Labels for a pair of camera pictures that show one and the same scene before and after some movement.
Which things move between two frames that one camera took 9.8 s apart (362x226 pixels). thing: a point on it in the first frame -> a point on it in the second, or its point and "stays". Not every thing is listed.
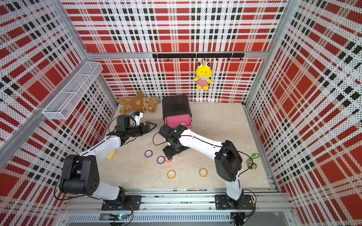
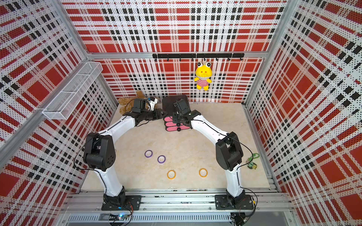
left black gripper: (147, 128) -> (156, 112)
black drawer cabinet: (176, 106) stays
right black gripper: (168, 151) -> (174, 117)
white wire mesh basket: (62, 107) stays
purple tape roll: (148, 153) stays
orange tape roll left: (171, 174) stays
